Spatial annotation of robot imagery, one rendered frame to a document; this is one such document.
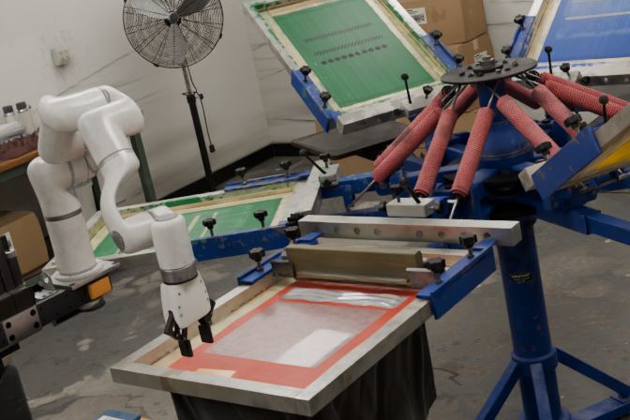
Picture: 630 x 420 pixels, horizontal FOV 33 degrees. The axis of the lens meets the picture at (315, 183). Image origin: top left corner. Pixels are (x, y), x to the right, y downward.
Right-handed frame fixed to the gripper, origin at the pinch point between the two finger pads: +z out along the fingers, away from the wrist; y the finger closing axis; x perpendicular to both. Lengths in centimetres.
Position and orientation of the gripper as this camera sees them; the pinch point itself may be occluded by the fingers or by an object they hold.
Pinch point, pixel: (196, 342)
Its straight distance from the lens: 234.0
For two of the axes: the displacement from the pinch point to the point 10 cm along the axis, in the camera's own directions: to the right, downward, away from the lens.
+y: -5.8, 3.3, -7.4
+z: 1.9, 9.4, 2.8
